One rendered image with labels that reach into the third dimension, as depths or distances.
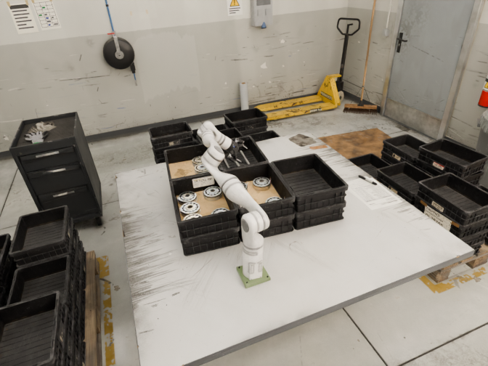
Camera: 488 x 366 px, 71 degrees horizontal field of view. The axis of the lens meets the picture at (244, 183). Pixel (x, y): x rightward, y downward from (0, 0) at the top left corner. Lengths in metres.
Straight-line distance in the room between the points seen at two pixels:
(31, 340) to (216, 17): 4.15
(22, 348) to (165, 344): 0.78
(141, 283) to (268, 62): 4.21
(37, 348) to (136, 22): 3.79
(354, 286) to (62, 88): 4.20
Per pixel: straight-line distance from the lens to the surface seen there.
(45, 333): 2.02
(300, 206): 1.78
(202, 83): 5.07
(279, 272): 1.66
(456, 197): 2.78
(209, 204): 1.88
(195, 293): 1.61
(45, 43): 4.83
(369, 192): 2.23
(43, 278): 2.48
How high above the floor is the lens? 1.92
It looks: 33 degrees down
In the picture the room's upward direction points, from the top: 4 degrees counter-clockwise
